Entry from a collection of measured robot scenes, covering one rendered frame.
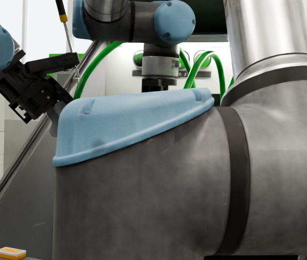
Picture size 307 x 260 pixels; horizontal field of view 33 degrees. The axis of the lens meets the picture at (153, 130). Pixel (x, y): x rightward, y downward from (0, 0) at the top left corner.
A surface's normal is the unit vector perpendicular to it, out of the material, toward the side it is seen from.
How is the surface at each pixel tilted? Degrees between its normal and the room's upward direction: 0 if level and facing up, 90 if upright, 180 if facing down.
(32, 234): 90
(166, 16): 90
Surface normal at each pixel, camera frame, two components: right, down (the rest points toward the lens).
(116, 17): 0.44, 0.86
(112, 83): -0.40, 0.04
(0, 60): 0.81, 0.04
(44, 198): 0.92, 0.06
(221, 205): 0.15, 0.19
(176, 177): 0.18, -0.09
